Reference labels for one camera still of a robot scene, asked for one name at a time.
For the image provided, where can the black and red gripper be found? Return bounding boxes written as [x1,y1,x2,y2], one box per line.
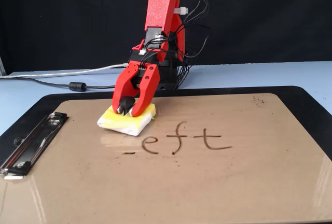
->
[112,39,160,118]

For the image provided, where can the yellow sponge with black knob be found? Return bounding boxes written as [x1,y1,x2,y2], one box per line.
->
[96,96,157,137]

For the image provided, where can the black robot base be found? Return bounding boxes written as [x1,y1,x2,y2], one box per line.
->
[156,58,190,90]

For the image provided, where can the brown clipboard board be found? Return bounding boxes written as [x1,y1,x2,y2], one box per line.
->
[0,93,332,224]

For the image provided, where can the black backdrop cloth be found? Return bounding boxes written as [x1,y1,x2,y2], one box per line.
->
[0,0,332,76]

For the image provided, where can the metal clipboard clip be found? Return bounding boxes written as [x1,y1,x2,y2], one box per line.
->
[0,111,70,181]

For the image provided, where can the black servo wires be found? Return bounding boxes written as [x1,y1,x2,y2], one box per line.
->
[140,0,212,90]

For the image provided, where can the silver braided USB cable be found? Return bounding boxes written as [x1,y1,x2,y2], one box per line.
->
[0,63,129,80]

